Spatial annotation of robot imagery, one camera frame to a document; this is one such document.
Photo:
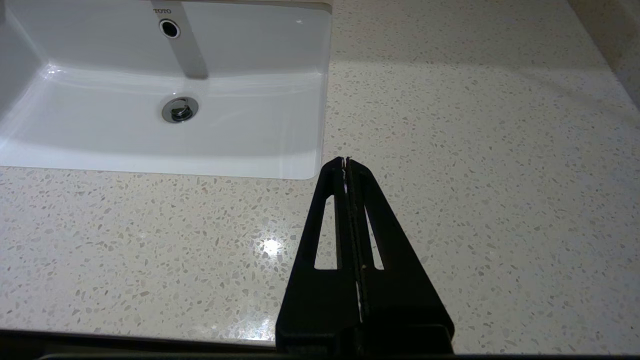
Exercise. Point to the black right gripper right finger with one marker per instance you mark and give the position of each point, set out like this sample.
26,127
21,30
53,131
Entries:
410,310

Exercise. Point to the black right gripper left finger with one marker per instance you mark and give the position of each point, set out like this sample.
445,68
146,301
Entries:
305,310

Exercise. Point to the white ceramic sink basin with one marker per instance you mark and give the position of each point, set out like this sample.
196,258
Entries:
250,125

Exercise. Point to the chrome sink drain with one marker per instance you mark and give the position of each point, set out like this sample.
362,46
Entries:
180,109

